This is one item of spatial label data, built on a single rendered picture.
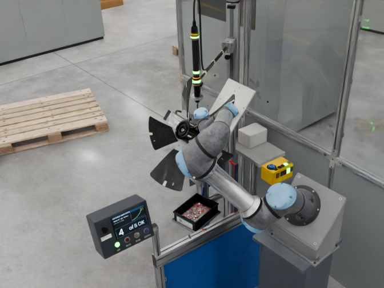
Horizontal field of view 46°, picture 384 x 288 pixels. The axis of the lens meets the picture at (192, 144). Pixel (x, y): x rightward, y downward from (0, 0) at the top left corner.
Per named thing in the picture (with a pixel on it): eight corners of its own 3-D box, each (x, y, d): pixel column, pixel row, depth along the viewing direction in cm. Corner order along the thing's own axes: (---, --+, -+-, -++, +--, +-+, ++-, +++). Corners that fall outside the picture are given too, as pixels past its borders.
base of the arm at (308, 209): (322, 198, 201) (314, 194, 193) (306, 227, 201) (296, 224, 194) (295, 183, 211) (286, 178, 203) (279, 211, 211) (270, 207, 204)
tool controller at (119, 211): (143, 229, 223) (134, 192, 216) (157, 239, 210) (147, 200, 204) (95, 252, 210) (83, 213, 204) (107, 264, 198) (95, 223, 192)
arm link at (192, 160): (286, 222, 193) (197, 143, 174) (259, 241, 197) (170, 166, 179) (280, 206, 203) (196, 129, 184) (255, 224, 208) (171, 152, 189)
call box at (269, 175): (280, 170, 270) (281, 155, 264) (292, 178, 263) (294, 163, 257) (260, 180, 263) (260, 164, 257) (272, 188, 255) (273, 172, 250)
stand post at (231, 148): (227, 243, 355) (227, 115, 295) (234, 250, 348) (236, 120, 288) (223, 246, 353) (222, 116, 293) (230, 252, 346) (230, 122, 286)
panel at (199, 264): (270, 278, 308) (275, 202, 274) (271, 279, 307) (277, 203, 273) (169, 340, 270) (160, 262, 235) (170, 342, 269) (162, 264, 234)
